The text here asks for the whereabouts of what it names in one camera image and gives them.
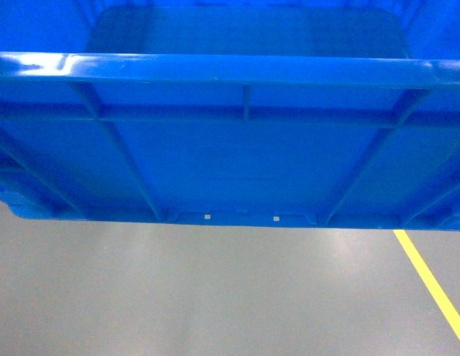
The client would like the large blue plastic crate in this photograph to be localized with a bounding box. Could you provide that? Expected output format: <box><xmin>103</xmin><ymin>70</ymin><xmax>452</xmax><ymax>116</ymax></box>
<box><xmin>0</xmin><ymin>1</ymin><xmax>460</xmax><ymax>231</ymax></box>

